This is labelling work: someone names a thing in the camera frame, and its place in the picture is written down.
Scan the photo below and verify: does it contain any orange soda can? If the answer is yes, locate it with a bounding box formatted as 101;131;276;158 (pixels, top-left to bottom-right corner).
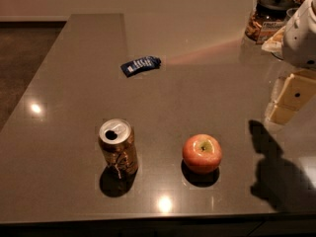
99;118;138;179

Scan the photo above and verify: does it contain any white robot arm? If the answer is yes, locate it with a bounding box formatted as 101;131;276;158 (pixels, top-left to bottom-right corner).
266;0;316;125

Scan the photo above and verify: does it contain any white snack packet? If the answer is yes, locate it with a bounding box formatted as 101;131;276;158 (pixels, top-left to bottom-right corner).
262;27;285;53

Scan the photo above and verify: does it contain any blue rxbar blueberry wrapper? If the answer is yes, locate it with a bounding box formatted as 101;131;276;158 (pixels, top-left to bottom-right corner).
120;56;161;77

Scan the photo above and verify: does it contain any red apple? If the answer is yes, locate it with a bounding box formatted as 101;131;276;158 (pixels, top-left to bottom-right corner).
183;134;222;175

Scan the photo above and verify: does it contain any snack jar with black lid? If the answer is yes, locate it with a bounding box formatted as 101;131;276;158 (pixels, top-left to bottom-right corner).
245;0;295;44

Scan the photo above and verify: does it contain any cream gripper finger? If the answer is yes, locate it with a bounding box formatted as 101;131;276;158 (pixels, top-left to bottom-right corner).
267;104;296;124

